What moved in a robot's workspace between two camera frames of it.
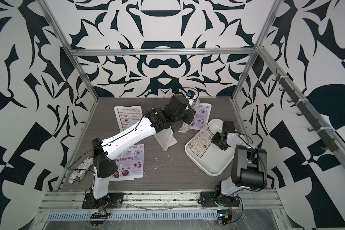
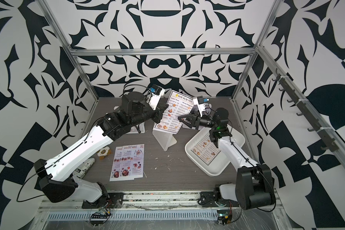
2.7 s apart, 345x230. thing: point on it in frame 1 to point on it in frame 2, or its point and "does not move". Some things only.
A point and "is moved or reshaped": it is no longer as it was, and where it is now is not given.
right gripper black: (214, 140) to (199, 121)
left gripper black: (189, 114) to (157, 112)
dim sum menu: (199, 144) is moved or reshaped
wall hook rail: (304, 106) does not move
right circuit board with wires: (225, 216) does not move
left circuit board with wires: (99, 217) does not move
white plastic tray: (214, 161) does not move
